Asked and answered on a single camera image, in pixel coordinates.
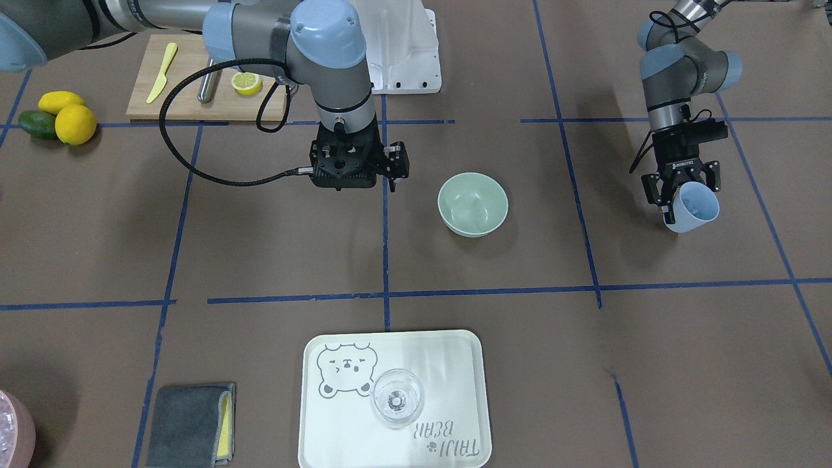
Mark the wooden cutting board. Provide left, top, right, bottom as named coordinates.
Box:
left=127, top=34, right=274, bottom=122

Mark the yellow plastic knife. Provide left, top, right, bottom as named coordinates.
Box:
left=146, top=42, right=178, bottom=104

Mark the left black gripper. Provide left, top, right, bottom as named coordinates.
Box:
left=642, top=120, right=728, bottom=207

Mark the yellow sponge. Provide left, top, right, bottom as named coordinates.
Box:
left=216, top=392, right=233, bottom=464

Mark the pink bowl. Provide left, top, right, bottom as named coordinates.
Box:
left=1, top=390, right=36, bottom=467

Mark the yellow lemon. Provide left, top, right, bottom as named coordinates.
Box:
left=55, top=104, right=98, bottom=146

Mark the metal cylinder tool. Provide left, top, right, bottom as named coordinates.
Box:
left=197, top=71, right=221, bottom=104

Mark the light blue plastic cup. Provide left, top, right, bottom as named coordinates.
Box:
left=664, top=181, right=720, bottom=233

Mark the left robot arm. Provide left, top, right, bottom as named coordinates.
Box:
left=632, top=1, right=742, bottom=211

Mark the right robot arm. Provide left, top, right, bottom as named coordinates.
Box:
left=1, top=1, right=410, bottom=190

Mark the clear wine glass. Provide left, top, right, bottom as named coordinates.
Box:
left=371, top=369, right=424, bottom=430

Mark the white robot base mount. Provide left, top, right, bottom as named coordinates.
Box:
left=351, top=1, right=443, bottom=95

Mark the yellow mango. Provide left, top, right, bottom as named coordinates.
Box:
left=38, top=90, right=86, bottom=116

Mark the cream bear tray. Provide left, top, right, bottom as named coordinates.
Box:
left=298, top=330, right=493, bottom=467

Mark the green avocado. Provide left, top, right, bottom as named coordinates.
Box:
left=18, top=110, right=59, bottom=141

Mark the lemon half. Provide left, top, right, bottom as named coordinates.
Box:
left=231, top=72, right=263, bottom=97

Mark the green ceramic bowl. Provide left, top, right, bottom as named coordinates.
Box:
left=437, top=172, right=509, bottom=238

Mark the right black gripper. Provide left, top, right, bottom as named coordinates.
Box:
left=310, top=122, right=410, bottom=193

